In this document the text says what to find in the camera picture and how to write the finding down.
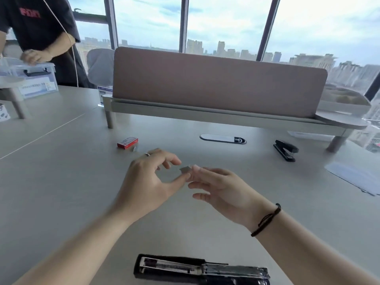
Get person's left hand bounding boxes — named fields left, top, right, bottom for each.
left=111, top=148, right=192, bottom=222

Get person's right hand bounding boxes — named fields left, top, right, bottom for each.
left=187, top=164, right=268, bottom=232

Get black stapler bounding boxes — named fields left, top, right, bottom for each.
left=133, top=253, right=271, bottom=285
left=273, top=139, right=299, bottom=162

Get person's right forearm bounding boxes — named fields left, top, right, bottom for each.
left=252, top=210, right=380, bottom=285

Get person's left forearm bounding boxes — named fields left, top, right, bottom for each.
left=11, top=204, right=143, bottom=285

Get red staple box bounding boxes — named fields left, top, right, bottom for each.
left=117, top=137, right=139, bottom=149

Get grey desk riser shelf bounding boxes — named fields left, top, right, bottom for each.
left=102, top=95, right=372, bottom=153

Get clear plastic tray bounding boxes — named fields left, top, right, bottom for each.
left=287, top=131, right=336, bottom=142

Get small acrylic sign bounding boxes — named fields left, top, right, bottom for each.
left=97, top=85, right=113, bottom=108

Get pink fabric divider panel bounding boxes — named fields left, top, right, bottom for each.
left=112, top=46, right=328, bottom=118

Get white paper sheets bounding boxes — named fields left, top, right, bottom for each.
left=324, top=161, right=380, bottom=196

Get grey office chair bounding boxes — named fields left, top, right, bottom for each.
left=86, top=48, right=116, bottom=88

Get clear plastic storage box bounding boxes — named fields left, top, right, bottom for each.
left=0, top=57, right=59, bottom=100

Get beige desk organizer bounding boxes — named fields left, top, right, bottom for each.
left=317, top=85, right=372, bottom=116

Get round grey side shelf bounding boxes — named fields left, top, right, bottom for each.
left=0, top=76, right=27, bottom=120

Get dark window mullion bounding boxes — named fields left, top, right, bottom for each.
left=104, top=0, right=119, bottom=50
left=179, top=0, right=190, bottom=53
left=256, top=0, right=281, bottom=61
left=363, top=72, right=380, bottom=101

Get black cord bracelet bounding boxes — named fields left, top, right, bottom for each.
left=251, top=203, right=282, bottom=237

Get oval grey cable grommet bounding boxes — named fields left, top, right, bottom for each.
left=199, top=133, right=247, bottom=145

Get white hanging cable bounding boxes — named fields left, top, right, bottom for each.
left=40, top=0, right=79, bottom=88

